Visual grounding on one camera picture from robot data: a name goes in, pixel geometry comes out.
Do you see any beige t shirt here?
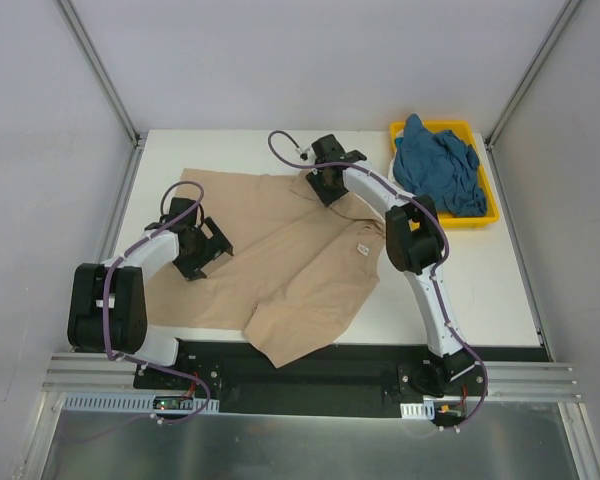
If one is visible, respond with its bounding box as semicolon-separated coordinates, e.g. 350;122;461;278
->
146;169;385;368

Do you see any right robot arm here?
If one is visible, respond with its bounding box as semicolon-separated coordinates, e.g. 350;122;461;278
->
296;134;476;395

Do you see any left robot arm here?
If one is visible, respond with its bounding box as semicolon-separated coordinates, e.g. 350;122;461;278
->
67;197;233;389

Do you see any white cloth in bin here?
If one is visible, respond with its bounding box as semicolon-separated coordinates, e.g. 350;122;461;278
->
387;129;403;186

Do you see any blue t shirt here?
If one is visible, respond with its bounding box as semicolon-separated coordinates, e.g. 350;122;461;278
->
394;114;488;217

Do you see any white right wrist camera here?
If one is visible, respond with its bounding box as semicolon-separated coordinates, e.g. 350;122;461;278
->
295;146;315;162

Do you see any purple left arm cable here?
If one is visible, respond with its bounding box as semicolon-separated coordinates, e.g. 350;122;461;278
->
54;181;211;471

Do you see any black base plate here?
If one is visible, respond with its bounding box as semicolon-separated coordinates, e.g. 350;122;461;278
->
74;338;489;415

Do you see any aluminium front rail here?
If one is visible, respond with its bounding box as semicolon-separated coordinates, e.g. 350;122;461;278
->
42;348;584;403

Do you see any left white cable duct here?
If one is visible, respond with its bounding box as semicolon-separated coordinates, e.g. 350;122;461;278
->
64;393;220;416

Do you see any white cable duct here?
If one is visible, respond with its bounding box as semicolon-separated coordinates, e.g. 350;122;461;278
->
400;401;435;421
64;393;220;416

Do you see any right white cable duct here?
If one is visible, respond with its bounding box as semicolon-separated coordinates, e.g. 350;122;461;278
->
400;401;435;421

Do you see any left aluminium frame post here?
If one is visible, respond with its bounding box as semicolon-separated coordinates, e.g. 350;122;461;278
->
54;0;142;147

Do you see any aluminium frame post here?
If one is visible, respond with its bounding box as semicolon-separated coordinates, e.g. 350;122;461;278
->
54;0;142;147
485;0;586;151

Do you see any right aluminium frame post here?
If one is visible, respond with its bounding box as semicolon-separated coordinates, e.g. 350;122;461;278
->
485;0;586;151

